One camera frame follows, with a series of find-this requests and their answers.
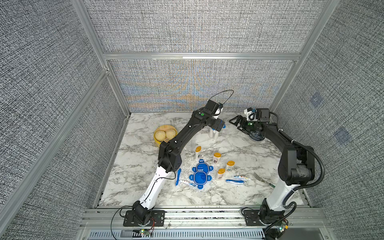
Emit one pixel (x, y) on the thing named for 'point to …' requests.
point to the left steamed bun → (160, 135)
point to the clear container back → (214, 134)
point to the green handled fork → (263, 180)
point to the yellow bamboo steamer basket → (164, 128)
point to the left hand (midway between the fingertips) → (219, 120)
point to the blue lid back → (224, 126)
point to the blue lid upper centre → (202, 166)
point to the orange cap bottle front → (220, 172)
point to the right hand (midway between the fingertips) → (234, 119)
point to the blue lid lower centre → (200, 178)
